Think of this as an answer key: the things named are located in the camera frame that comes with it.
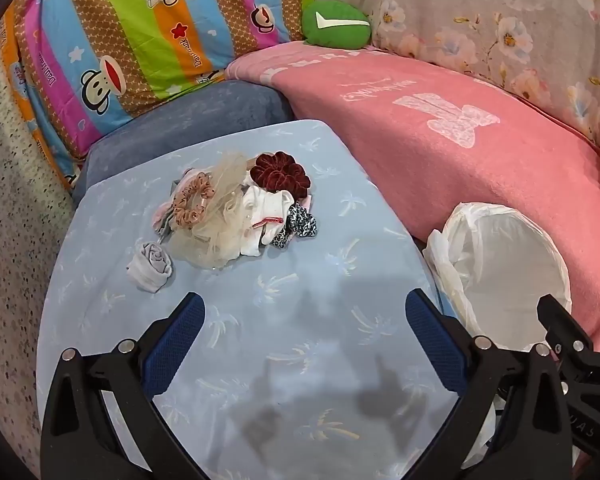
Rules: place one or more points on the white bin with plastic liner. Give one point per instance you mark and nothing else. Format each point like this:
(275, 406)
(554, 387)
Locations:
(505, 270)

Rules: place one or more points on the blue grey cushion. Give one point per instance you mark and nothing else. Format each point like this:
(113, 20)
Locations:
(180, 120)

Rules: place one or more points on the floral grey pillow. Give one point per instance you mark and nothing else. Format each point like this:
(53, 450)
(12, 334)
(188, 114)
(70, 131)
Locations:
(480, 20)

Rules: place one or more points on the green round cushion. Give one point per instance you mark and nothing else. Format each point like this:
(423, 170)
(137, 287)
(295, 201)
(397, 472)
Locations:
(336, 25)

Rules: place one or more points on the brown dotted scrunchie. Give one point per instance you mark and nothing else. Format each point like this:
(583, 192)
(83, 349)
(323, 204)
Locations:
(182, 211)

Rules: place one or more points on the black white leopard scrunchie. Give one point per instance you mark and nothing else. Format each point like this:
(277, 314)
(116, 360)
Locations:
(302, 225)

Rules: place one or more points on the grey cloth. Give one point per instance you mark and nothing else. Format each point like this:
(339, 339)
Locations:
(150, 266)

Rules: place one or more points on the pink blanket with bow print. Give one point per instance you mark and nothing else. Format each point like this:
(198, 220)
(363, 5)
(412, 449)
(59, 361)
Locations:
(430, 160)

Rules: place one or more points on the white speckled fleece blanket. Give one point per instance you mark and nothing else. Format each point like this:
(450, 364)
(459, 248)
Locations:
(15, 210)

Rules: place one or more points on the light blue palm print cloth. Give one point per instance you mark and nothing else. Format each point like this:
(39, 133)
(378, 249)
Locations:
(280, 310)

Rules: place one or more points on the colourful monkey print pillow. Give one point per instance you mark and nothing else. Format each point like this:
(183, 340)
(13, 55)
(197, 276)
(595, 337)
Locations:
(130, 35)

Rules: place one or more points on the small pink cloth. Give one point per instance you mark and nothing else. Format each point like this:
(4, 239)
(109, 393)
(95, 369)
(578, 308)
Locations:
(160, 217)

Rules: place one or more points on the dark red velvet scrunchie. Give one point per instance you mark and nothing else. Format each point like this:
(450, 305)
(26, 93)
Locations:
(277, 172)

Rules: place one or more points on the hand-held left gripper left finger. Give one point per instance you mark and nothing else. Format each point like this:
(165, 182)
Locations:
(176, 340)

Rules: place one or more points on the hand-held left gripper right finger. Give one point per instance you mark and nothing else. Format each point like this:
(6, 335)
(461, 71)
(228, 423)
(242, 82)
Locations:
(436, 345)

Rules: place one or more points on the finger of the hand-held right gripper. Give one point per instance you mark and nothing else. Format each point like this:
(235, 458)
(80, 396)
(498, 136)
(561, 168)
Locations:
(562, 325)

